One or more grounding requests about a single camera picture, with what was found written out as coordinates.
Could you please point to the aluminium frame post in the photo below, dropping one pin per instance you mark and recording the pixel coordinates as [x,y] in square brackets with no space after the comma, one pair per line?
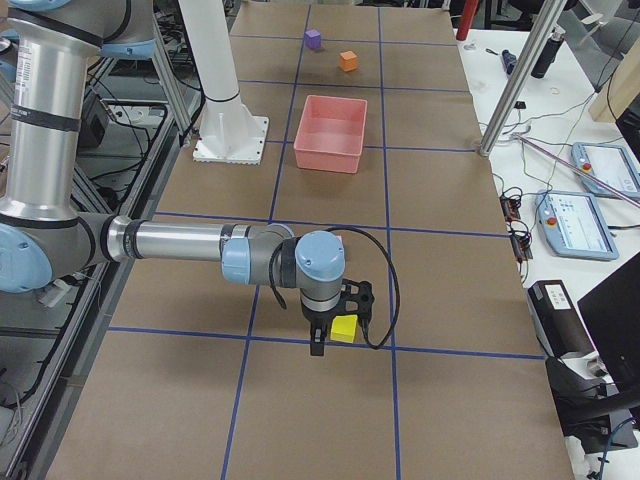
[541,30]

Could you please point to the white camera pillar base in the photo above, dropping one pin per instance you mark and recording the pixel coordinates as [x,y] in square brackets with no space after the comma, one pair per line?
[228,132]

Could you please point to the wooden board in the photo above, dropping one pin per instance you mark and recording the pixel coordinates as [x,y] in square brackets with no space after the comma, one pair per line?
[619,91]

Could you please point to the teach pendant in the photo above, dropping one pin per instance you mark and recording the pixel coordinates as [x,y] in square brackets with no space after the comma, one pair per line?
[611,164]
[574,226]

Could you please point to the orange block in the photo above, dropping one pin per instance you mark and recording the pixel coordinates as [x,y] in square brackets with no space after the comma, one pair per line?
[348,61]

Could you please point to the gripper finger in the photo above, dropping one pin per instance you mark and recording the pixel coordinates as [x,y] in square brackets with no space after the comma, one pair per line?
[317,340]

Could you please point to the purple block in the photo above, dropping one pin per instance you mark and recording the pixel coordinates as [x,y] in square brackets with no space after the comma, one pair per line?
[313,39]

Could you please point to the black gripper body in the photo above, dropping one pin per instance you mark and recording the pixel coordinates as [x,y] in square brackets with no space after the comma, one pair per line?
[317,318]

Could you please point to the pink plastic bin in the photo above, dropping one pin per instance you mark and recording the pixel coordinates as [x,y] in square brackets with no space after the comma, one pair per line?
[330,135]

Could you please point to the black water bottle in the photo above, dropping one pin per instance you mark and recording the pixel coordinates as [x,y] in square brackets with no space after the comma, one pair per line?
[548,53]

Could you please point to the yellow block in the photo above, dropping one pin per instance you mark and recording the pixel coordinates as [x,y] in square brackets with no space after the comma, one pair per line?
[344,329]

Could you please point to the near teach pendant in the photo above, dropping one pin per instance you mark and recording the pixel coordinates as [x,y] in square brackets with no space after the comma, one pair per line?
[574,226]

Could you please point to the circuit board with wires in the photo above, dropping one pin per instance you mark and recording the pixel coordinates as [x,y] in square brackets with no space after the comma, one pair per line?
[519,233]

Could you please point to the black monitor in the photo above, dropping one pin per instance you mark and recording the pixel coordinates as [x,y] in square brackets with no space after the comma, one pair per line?
[610,312]

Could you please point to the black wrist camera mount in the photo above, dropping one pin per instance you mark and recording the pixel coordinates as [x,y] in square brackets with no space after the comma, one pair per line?
[357,299]

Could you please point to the red cylinder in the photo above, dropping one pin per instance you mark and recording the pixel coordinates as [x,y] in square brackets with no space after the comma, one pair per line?
[466,19]

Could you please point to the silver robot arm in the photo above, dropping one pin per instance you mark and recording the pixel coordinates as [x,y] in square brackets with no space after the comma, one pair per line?
[43,237]

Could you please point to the black box device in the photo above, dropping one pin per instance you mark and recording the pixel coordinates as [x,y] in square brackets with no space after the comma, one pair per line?
[558,327]

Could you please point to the far teach pendant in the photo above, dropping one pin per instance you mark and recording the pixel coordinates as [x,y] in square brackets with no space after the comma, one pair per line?
[611,164]

